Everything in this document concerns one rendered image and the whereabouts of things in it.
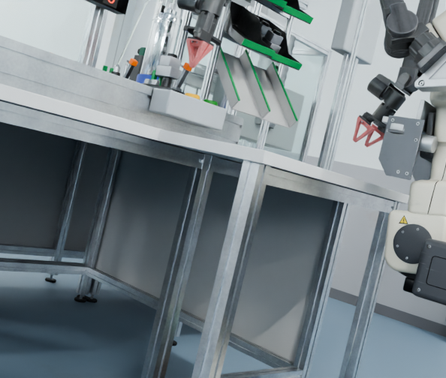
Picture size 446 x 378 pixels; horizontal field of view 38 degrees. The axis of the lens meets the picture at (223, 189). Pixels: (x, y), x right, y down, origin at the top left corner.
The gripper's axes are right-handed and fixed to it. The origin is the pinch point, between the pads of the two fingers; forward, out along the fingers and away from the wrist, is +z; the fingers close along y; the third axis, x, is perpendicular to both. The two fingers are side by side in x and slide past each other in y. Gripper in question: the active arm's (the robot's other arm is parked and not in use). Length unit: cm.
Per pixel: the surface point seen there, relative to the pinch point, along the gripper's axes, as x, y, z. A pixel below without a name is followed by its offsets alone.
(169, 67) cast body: -10.0, -1.3, 1.7
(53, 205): -153, -88, 69
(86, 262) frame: -112, -87, 87
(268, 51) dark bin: -1.9, -32.1, -16.0
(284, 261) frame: -1, -82, 49
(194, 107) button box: 12.8, 7.1, 12.4
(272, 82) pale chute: -13, -53, -11
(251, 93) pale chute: -6.5, -36.4, -2.5
